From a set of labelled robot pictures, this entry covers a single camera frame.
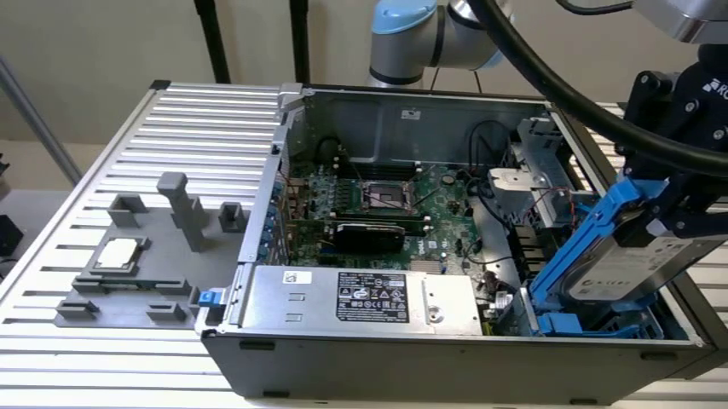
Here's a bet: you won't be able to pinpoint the silver power supply unit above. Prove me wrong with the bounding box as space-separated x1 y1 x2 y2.
236 265 486 338

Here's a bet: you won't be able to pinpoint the looped black wire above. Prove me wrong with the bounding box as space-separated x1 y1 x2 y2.
467 118 517 170

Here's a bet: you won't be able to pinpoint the blue hard drive caddies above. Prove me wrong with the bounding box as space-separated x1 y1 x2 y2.
518 279 665 341

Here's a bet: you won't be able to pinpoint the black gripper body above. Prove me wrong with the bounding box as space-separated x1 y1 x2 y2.
662 41 728 138

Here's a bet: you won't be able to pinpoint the green motherboard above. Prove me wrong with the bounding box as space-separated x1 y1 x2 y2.
278 156 517 274

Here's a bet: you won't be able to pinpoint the CPU socket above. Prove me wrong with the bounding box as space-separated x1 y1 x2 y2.
350 177 415 210

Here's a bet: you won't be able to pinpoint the thin black wire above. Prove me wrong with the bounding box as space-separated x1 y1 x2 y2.
462 239 502 268

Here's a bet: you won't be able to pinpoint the small black box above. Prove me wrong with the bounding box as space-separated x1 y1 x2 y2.
0 214 25 257

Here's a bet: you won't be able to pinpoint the thick black cable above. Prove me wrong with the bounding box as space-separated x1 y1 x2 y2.
463 0 728 164

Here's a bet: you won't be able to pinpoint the black graphics card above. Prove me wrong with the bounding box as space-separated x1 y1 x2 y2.
322 220 410 257

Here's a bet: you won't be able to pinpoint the green loose RAM stick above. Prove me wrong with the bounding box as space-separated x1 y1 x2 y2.
72 278 184 290

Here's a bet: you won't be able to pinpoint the installed RAM stick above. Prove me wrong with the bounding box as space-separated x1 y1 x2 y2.
327 210 429 227

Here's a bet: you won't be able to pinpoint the silver CPU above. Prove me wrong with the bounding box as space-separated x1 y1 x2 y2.
92 237 144 270

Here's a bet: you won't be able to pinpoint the grey parts rack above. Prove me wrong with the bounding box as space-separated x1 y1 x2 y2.
49 171 251 334

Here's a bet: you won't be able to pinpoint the black fan shroud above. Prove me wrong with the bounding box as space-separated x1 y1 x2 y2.
508 224 562 283

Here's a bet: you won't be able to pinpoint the black stand pole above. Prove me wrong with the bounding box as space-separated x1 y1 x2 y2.
191 0 234 84
287 0 311 84

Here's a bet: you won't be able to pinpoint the open black PC case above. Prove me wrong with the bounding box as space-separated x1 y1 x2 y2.
195 83 721 405

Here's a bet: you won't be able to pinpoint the red black twisted wire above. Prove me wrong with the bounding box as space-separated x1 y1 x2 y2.
530 186 570 210

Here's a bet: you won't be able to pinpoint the grey metal drive cage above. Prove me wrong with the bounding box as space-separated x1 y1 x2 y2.
486 116 601 228

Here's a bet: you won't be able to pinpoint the slanted aluminium frame leg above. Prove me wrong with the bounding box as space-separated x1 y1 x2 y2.
0 54 81 185

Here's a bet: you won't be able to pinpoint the hard disk with blue bracket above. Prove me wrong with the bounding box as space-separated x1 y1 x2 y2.
526 176 728 338

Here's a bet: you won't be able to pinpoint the empty blue disk bracket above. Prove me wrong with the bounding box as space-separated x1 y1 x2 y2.
536 311 584 338

